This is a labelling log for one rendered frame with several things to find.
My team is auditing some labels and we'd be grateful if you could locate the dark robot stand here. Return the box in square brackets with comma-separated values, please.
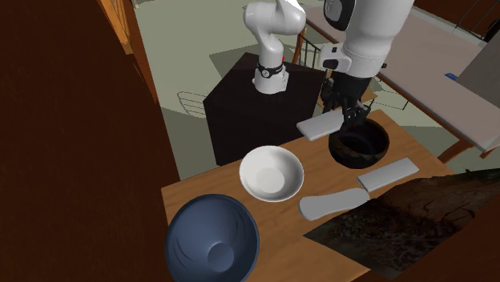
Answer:
[202, 52, 328, 167]

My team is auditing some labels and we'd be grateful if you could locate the dark brown bowl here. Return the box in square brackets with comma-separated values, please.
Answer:
[328, 118, 391, 170]

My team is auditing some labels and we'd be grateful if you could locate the long grey-topped table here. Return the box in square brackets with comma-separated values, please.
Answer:
[302, 3, 500, 164]

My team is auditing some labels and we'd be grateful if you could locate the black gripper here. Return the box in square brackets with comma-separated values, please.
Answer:
[321, 71, 373, 127]

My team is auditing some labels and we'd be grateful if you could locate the white flat rounded paddle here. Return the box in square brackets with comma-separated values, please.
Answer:
[298, 187, 371, 222]

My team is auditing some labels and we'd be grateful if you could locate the white bowl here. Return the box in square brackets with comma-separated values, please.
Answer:
[239, 145, 305, 203]

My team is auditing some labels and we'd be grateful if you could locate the white flat rectangular slab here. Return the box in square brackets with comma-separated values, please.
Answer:
[356, 157, 421, 194]
[296, 109, 345, 142]

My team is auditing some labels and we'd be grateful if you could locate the wooden table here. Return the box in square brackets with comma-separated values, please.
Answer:
[160, 108, 457, 282]

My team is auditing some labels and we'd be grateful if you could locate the wooden door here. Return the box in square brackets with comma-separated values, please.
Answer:
[96, 0, 159, 103]

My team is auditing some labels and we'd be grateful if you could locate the dark patterned mat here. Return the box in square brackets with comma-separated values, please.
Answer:
[303, 167, 500, 273]

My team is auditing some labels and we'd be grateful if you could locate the grey box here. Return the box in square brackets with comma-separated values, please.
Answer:
[455, 40, 500, 99]

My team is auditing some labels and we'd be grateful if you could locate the dark brown wooden furniture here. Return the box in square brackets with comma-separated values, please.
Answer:
[0, 0, 181, 282]
[351, 200, 500, 282]

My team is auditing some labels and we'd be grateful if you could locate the dark blue bowl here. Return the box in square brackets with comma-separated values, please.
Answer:
[163, 194, 260, 282]

